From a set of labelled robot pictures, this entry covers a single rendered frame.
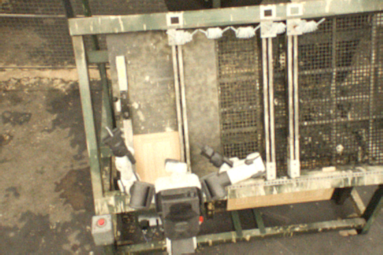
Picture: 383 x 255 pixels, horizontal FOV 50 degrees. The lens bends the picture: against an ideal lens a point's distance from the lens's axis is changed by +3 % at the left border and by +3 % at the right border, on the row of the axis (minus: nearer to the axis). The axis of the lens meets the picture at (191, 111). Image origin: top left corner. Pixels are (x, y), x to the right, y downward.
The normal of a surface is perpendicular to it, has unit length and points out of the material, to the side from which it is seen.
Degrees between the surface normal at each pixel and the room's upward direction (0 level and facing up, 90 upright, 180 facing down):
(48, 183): 0
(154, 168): 57
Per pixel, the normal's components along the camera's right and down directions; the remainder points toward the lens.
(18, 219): 0.00, -0.71
